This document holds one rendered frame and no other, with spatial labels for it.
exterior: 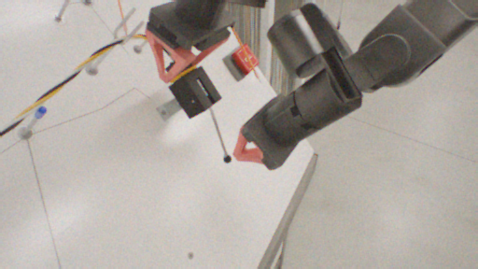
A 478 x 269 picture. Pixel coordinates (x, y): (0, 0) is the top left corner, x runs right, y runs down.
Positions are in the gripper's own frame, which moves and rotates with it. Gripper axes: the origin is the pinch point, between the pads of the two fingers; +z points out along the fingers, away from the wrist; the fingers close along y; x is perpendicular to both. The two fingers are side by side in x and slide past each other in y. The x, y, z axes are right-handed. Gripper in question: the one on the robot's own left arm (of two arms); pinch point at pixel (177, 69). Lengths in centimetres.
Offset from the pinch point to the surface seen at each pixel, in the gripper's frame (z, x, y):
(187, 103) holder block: 2.1, 4.2, 2.0
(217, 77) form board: 8.0, 1.3, -13.7
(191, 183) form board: 12.7, 11.3, 4.7
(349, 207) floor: 90, 71, -97
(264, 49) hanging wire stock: 22, -4, -57
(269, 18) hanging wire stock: 13, -7, -57
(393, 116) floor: 82, 74, -195
